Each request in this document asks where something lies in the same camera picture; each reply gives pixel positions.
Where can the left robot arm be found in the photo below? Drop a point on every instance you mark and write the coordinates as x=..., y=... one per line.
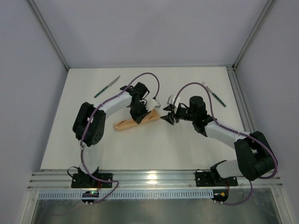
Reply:
x=90, y=121

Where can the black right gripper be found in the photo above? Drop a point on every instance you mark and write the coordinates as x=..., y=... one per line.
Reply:
x=174, y=113

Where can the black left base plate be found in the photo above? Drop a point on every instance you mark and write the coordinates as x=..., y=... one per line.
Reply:
x=83, y=180

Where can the right rear aluminium post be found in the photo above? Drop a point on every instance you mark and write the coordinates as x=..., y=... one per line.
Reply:
x=267, y=8

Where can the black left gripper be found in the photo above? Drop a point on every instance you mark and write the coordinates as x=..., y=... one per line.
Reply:
x=139, y=111

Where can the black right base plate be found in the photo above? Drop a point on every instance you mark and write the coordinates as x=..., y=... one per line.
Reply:
x=205, y=179

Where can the left rear aluminium post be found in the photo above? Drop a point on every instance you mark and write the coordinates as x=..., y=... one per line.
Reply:
x=38, y=15

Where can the green handled knife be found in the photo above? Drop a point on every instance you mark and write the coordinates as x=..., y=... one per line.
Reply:
x=106, y=87

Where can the front aluminium rail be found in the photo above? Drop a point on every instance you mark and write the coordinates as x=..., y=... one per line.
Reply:
x=128, y=179

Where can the slotted cable duct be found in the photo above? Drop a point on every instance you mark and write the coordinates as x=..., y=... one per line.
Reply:
x=129, y=194

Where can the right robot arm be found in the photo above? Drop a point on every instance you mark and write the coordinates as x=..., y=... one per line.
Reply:
x=254, y=157

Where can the beige cloth napkin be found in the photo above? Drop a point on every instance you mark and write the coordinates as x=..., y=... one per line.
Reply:
x=130, y=123

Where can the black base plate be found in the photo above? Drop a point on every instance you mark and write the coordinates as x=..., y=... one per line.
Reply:
x=205, y=179
x=83, y=180

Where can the aluminium frame rail right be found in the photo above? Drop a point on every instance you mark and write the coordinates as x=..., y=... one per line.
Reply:
x=241, y=102

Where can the left controller board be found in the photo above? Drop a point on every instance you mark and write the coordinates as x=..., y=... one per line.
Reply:
x=89, y=197

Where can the green handled fork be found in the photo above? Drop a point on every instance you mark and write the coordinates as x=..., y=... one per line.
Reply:
x=214, y=95

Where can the aluminium post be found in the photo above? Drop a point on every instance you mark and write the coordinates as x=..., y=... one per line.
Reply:
x=38, y=15
x=267, y=8

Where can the controller board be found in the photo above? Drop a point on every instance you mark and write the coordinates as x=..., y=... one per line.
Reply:
x=89, y=197
x=220, y=196

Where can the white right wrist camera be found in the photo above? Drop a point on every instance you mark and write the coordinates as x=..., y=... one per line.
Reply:
x=173, y=100

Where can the right controller board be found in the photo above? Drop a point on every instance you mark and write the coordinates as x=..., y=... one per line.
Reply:
x=220, y=196

